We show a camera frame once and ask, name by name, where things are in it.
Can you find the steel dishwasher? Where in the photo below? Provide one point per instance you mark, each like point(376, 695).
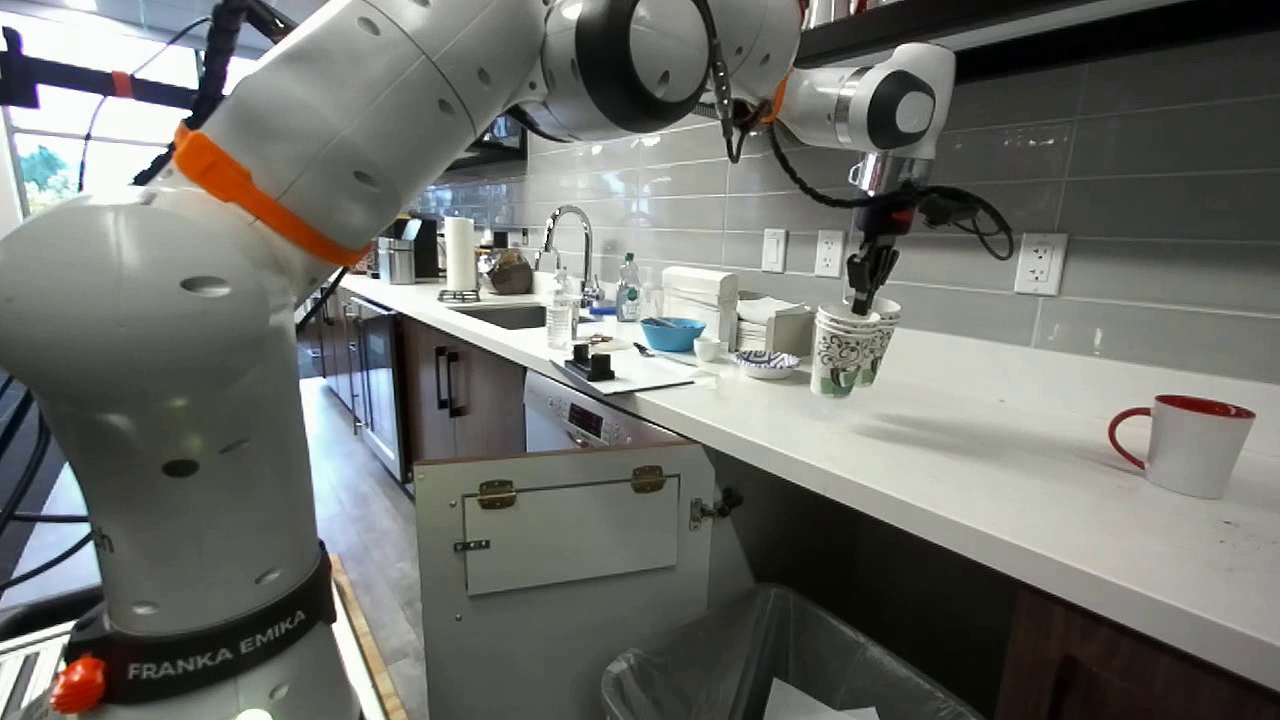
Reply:
point(554, 421)

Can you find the white mug red inside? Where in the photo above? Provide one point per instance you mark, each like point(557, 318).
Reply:
point(1195, 452)

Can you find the white cutting board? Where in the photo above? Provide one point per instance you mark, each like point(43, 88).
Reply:
point(642, 378)

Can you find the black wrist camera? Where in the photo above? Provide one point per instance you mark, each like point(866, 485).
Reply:
point(949, 206)

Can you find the black plastic holder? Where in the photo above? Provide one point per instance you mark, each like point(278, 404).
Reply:
point(591, 363)

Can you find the white paper sheet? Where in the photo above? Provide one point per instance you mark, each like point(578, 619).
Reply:
point(812, 707)

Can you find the black camera stand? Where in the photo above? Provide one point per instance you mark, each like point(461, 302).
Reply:
point(18, 81)

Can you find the blue white patterned bowl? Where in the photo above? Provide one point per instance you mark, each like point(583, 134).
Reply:
point(770, 364)

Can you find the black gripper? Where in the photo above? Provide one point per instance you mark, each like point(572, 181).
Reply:
point(895, 225)

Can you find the dark wall shelf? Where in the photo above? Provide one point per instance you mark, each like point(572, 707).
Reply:
point(1012, 25)

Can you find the dark wooden cabinet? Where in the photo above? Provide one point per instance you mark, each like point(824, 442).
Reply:
point(1107, 664)

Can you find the clear plastic water bottle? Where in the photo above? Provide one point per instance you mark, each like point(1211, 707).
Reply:
point(562, 315)

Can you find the blue plastic bowl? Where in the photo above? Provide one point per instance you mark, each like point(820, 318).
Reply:
point(671, 336)

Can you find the glass coffee pot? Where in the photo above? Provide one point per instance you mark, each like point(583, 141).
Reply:
point(508, 273)

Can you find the brown sink cabinet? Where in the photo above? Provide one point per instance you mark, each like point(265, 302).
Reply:
point(487, 402)

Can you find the dark countertop appliance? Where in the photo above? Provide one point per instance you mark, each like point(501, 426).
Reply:
point(427, 244)

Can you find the white light switch plate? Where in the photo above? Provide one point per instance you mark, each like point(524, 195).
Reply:
point(775, 248)

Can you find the small white cup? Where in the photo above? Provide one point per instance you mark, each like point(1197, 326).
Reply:
point(709, 350)

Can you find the steel sink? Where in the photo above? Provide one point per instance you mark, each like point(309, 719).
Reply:
point(505, 318)

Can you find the open cabinet door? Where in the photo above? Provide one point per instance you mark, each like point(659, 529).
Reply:
point(572, 640)

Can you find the clear soap bottle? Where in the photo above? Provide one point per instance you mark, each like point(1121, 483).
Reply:
point(628, 298)

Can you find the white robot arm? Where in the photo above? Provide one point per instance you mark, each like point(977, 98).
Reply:
point(162, 402)

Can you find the white paper towel roll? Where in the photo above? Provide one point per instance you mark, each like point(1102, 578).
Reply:
point(461, 261)

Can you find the white paper towel stack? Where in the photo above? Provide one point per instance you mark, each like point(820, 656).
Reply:
point(703, 292)

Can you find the grey trash bin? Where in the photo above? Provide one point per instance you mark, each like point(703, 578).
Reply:
point(722, 664)

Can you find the white wall outlet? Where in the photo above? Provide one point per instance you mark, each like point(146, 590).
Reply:
point(1040, 265)
point(831, 253)

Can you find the chrome faucet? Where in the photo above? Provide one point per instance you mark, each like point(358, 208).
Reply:
point(591, 261)

